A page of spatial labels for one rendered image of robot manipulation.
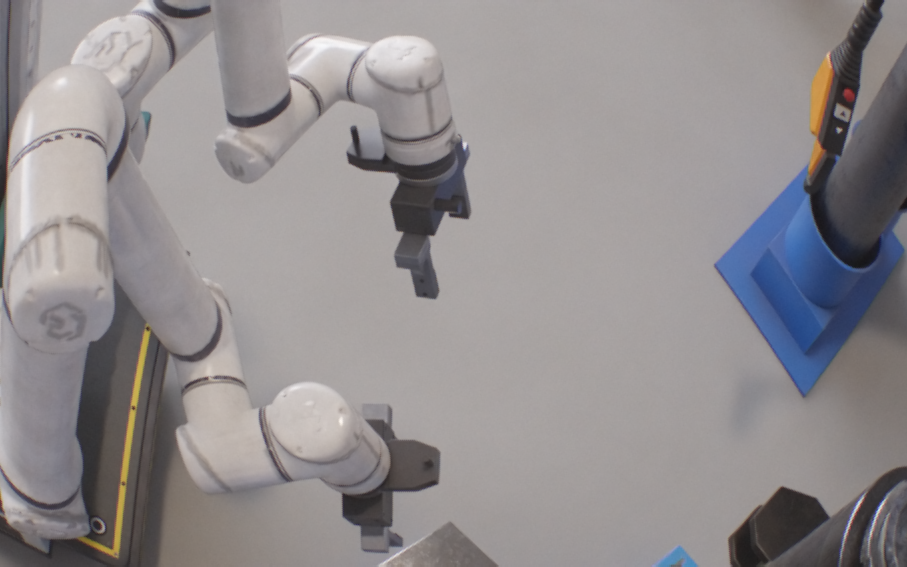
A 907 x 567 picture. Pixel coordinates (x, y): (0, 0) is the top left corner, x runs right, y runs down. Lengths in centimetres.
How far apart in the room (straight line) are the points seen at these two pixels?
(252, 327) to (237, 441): 123
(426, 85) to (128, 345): 84
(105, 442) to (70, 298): 128
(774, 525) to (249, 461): 69
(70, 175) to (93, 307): 11
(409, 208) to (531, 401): 101
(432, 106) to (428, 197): 13
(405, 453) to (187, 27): 67
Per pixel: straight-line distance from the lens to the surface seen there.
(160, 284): 132
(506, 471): 264
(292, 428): 141
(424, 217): 176
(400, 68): 164
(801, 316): 296
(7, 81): 167
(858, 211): 266
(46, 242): 93
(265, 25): 152
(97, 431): 221
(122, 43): 178
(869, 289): 328
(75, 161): 97
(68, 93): 101
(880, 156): 252
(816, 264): 283
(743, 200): 315
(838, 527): 117
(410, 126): 169
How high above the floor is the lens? 238
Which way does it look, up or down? 59 degrees down
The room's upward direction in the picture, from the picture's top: 24 degrees clockwise
